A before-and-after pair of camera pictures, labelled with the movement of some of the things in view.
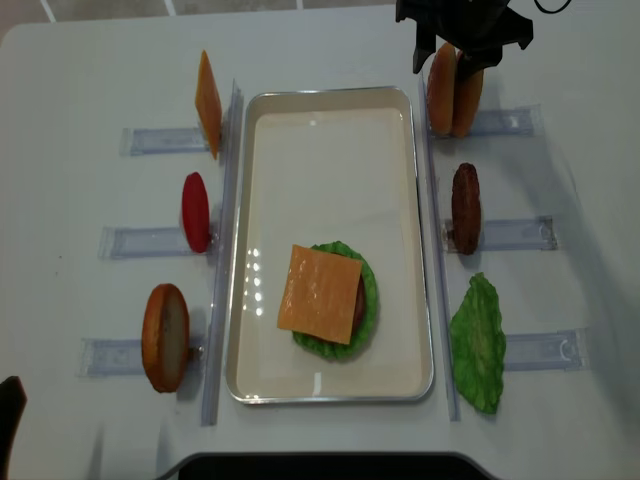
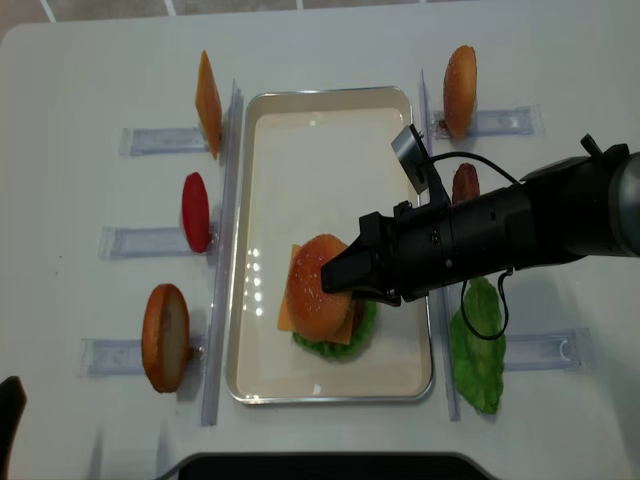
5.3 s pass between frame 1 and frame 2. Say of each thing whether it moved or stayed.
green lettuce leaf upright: stayed
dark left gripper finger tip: stayed
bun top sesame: moved
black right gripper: moved
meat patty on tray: stayed
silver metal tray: stayed
